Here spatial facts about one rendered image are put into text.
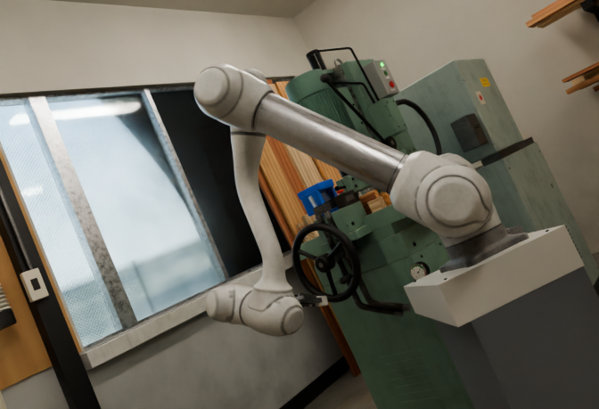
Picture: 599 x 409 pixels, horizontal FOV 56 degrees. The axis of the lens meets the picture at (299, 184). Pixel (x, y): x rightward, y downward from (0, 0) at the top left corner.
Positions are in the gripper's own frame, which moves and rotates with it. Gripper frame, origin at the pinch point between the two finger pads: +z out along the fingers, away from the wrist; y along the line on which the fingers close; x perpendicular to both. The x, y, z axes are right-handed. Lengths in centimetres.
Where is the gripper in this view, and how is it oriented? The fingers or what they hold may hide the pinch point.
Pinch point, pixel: (318, 300)
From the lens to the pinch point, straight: 184.6
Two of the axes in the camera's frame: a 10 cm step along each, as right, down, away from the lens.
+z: 7.3, 1.2, 6.8
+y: -6.7, 3.6, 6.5
